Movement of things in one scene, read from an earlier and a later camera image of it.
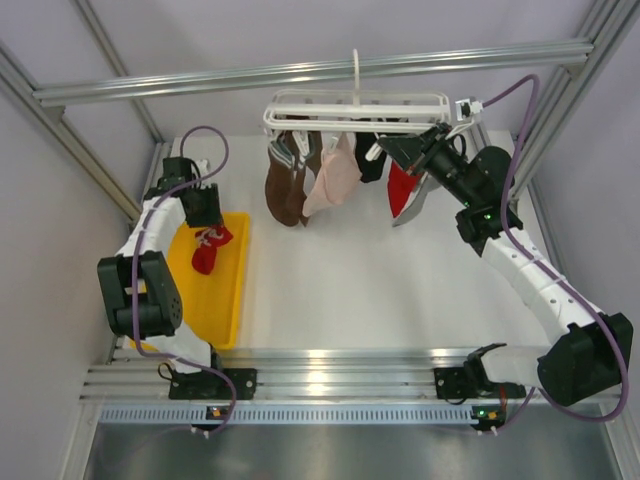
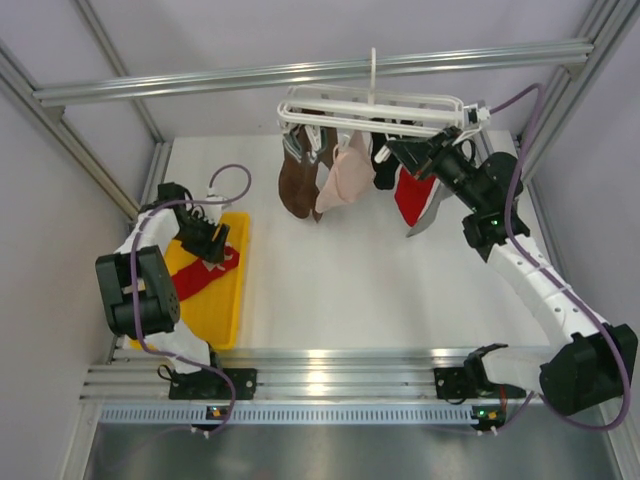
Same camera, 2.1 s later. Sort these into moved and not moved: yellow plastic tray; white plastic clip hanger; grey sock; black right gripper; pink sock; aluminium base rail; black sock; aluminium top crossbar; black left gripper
Moved: black sock; white plastic clip hanger; grey sock; black left gripper
Not moved: aluminium base rail; black right gripper; aluminium top crossbar; yellow plastic tray; pink sock
